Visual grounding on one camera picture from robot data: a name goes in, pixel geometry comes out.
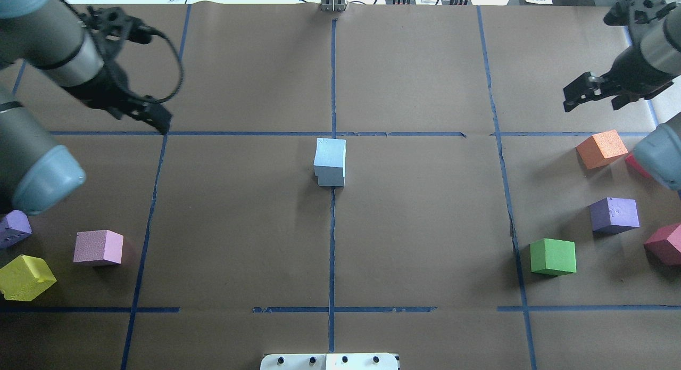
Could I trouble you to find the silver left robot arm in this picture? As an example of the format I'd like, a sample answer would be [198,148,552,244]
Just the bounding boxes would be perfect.
[1,0,184,215]

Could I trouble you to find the purple foam block left side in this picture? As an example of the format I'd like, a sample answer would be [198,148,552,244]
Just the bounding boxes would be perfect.
[1,210,32,249]

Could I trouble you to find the purple foam block right side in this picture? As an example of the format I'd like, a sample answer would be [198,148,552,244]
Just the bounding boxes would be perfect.
[588,197,640,235]

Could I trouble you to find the yellow foam block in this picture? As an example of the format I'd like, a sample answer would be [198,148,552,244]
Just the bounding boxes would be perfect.
[1,254,57,302]

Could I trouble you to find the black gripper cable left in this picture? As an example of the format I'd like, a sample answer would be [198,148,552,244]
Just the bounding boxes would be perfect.
[128,29,185,104]

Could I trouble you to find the crimson foam block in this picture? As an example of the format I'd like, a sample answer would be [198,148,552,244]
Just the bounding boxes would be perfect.
[625,153,652,178]

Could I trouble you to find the light blue foam block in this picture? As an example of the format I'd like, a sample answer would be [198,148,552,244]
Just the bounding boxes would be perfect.
[314,167,345,186]
[313,138,347,176]

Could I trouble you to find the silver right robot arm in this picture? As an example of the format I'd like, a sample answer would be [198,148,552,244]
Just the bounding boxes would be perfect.
[563,0,680,191]

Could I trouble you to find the purple foam block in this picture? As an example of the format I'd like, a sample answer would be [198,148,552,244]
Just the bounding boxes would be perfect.
[588,197,640,235]
[1,210,32,249]

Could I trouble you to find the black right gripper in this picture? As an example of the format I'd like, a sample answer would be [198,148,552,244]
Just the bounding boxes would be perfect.
[563,0,679,113]

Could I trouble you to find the orange foam block right side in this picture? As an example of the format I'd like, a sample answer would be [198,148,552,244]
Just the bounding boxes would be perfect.
[576,129,628,169]

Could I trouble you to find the green foam block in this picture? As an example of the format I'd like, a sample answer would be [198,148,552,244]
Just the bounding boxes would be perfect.
[529,237,577,276]

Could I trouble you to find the pink foam block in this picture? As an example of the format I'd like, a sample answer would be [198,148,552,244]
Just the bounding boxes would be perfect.
[72,230,124,266]

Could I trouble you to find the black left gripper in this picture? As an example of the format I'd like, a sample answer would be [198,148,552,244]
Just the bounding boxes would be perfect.
[67,6,172,135]

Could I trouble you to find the dark red foam block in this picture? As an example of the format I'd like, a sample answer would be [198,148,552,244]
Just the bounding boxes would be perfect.
[644,223,680,266]

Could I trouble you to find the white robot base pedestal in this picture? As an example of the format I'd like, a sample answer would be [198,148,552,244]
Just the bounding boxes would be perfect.
[260,352,401,369]

